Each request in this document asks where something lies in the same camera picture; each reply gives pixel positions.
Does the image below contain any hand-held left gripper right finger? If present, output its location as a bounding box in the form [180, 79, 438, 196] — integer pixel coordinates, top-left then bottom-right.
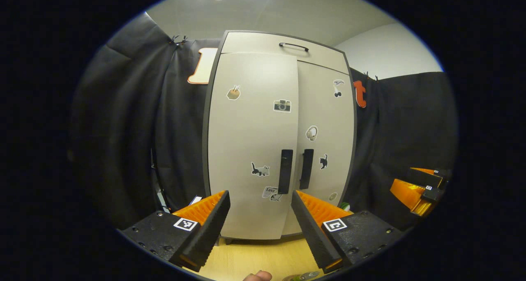
[291, 190, 404, 274]

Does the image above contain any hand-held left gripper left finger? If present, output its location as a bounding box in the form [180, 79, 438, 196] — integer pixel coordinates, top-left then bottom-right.
[117, 190, 231, 272]

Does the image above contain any white cabinet door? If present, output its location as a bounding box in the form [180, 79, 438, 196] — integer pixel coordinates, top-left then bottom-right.
[283, 60, 356, 237]
[207, 52, 300, 241]

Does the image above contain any white and grey cabinet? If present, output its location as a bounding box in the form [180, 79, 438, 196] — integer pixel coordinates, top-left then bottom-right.
[201, 30, 358, 245]

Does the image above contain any white cabinet drawer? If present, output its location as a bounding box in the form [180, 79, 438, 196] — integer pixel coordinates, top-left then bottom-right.
[220, 31, 350, 74]

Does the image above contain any black backdrop cloth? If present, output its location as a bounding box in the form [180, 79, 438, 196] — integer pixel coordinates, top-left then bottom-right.
[68, 12, 459, 232]

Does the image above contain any black right door handle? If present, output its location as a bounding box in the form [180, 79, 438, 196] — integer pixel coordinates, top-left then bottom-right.
[299, 149, 314, 190]

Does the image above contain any black door handle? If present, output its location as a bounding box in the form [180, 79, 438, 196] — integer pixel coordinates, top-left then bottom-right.
[299, 149, 314, 190]
[278, 149, 294, 195]

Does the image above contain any black left door handle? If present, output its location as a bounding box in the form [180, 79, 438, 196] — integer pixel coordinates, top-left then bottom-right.
[278, 149, 294, 195]

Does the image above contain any black drawer handle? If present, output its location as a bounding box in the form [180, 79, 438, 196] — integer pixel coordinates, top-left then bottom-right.
[279, 42, 310, 52]

